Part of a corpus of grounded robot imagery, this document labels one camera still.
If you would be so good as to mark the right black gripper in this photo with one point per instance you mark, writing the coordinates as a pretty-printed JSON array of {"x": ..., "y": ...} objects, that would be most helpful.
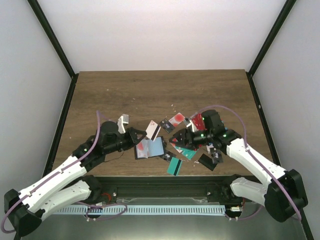
[{"x": 184, "y": 133}]

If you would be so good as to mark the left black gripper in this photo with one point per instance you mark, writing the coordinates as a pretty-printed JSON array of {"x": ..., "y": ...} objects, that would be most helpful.
[{"x": 132, "y": 133}]

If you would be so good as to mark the white card red circle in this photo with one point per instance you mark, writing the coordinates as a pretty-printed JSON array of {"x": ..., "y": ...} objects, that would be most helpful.
[{"x": 179, "y": 149}]

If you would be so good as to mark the black leather card holder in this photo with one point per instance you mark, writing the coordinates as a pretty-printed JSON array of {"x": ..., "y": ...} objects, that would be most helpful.
[{"x": 153, "y": 149}]

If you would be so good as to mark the red card with gold text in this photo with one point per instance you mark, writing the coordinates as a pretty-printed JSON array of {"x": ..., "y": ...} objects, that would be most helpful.
[{"x": 198, "y": 123}]

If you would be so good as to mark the plain black card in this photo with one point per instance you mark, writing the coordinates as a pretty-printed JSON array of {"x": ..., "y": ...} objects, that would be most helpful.
[{"x": 207, "y": 162}]

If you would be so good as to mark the black VIP card pile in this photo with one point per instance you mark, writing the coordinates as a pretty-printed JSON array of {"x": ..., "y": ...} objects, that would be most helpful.
[{"x": 216, "y": 155}]

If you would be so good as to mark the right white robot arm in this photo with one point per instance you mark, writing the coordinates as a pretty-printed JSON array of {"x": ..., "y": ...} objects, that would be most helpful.
[{"x": 281, "y": 192}]

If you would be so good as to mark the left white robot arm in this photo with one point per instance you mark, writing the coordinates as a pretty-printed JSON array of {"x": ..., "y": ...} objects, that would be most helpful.
[{"x": 27, "y": 208}]

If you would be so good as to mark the teal card upper pile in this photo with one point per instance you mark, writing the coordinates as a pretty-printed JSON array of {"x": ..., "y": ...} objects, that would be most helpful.
[{"x": 188, "y": 153}]

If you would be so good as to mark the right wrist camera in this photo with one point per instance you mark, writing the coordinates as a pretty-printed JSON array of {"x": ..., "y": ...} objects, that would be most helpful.
[{"x": 190, "y": 124}]

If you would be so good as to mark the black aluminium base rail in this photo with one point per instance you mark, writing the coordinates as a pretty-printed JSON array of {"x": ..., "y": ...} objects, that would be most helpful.
[{"x": 210, "y": 188}]

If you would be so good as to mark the light blue cable duct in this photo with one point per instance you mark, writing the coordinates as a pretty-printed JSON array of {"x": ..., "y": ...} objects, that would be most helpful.
[{"x": 146, "y": 210}]

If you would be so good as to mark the right black frame post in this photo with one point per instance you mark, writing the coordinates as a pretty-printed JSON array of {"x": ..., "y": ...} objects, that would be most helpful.
[{"x": 277, "y": 25}]

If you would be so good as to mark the black frame post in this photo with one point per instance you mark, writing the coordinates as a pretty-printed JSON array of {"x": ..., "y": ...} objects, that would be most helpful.
[
  {"x": 277, "y": 25},
  {"x": 41, "y": 17}
]

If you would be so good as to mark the left black frame post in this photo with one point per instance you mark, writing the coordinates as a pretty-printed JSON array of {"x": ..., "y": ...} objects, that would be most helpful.
[{"x": 41, "y": 17}]

